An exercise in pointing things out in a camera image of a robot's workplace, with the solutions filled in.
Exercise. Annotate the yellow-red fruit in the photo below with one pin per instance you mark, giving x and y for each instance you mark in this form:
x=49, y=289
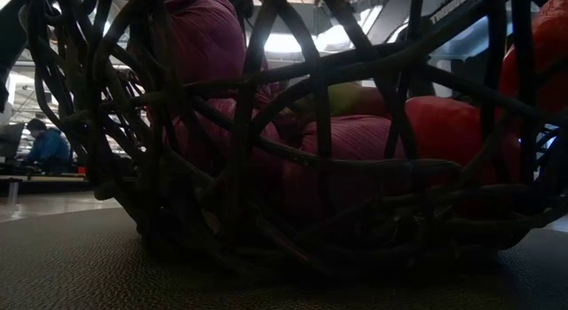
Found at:
x=350, y=99

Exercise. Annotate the dark woven wicker basket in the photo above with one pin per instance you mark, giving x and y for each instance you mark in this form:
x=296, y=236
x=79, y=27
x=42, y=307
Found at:
x=377, y=243

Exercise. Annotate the purple plush fruit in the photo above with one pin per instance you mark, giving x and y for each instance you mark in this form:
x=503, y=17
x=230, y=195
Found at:
x=204, y=39

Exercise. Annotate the red apple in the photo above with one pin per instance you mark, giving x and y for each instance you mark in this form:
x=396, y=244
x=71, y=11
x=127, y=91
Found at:
x=448, y=128

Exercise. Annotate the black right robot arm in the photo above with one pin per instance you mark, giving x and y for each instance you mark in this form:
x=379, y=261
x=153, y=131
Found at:
x=452, y=7

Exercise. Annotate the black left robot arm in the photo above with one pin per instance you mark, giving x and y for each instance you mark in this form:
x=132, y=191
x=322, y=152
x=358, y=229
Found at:
x=9, y=34

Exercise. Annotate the round grey placemat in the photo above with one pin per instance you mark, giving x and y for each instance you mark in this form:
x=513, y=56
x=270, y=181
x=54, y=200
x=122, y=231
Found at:
x=89, y=279

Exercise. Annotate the person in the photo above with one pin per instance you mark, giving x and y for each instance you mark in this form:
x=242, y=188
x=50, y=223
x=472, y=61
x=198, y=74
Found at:
x=49, y=148

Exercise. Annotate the grey monitor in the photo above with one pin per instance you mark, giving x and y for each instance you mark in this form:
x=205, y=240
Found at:
x=10, y=139

